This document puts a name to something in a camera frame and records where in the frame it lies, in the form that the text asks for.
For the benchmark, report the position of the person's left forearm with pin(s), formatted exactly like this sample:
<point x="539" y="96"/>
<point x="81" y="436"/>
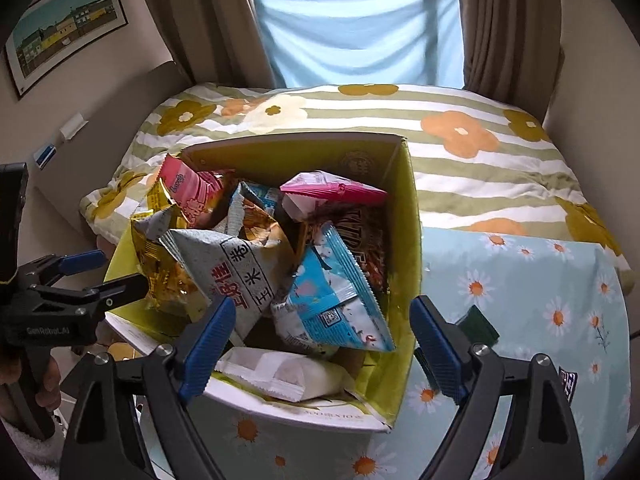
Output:
<point x="15" y="445"/>

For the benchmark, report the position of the white wall switch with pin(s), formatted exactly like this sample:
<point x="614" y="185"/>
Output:
<point x="72" y="126"/>

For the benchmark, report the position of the light blue daisy sheet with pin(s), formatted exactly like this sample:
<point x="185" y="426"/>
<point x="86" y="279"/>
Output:
<point x="525" y="285"/>

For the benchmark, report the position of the cream orange snack bag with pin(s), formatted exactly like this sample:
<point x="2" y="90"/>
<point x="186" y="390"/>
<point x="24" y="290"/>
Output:
<point x="255" y="225"/>

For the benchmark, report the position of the yellow-green cardboard box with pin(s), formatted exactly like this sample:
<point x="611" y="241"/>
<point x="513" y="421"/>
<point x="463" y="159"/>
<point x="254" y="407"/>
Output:
<point x="405" y="260"/>

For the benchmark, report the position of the beige curtain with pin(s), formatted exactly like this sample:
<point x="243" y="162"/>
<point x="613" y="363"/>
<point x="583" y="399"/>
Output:
<point x="215" y="20"/>
<point x="505" y="25"/>

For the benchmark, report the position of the beige padded headboard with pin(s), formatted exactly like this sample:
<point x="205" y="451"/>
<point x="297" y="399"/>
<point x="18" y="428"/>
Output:
<point x="125" y="130"/>

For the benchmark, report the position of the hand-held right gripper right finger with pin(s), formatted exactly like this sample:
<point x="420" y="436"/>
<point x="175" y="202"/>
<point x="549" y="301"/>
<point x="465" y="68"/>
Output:
<point x="435" y="345"/>

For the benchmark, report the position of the blue white wall socket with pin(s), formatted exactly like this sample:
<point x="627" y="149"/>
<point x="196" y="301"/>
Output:
<point x="46" y="154"/>

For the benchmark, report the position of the striped floral quilt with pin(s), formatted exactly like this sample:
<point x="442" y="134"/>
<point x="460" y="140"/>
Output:
<point x="475" y="175"/>

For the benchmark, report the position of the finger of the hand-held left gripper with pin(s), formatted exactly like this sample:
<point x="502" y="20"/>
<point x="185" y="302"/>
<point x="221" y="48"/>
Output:
<point x="120" y="294"/>
<point x="80" y="261"/>

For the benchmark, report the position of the orange brown patterned snack bag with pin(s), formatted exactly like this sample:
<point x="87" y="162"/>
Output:
<point x="370" y="240"/>

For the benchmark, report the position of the pink white snack bag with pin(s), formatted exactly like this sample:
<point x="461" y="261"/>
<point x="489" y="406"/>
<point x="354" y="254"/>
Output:
<point x="330" y="190"/>

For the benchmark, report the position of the light blue window cloth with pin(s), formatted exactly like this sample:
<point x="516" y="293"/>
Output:
<point x="360" y="30"/>

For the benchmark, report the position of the yellow round object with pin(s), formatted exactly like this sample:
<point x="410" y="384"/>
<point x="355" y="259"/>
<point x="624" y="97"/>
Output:
<point x="120" y="350"/>

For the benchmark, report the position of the person's left hand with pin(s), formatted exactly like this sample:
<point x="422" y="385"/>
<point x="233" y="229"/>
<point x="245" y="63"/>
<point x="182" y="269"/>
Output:
<point x="47" y="382"/>

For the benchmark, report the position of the yellow snack bag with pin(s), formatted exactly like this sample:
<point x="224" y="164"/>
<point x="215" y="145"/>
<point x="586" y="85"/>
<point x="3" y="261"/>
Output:
<point x="155" y="265"/>

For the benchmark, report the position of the grey white snack bag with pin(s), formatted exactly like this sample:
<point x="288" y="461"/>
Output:
<point x="225" y="270"/>

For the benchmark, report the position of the white snack packet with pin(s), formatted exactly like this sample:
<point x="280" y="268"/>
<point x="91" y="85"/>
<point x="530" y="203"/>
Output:
<point x="300" y="372"/>

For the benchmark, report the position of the blue snack bag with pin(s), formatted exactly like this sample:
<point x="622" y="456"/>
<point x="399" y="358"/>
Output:
<point x="330" y="295"/>

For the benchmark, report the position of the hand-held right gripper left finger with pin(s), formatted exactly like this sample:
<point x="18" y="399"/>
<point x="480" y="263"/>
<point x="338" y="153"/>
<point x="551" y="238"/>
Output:
<point x="210" y="345"/>

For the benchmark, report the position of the framed wall picture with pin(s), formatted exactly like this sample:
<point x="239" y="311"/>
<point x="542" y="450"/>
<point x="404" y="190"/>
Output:
<point x="65" y="30"/>

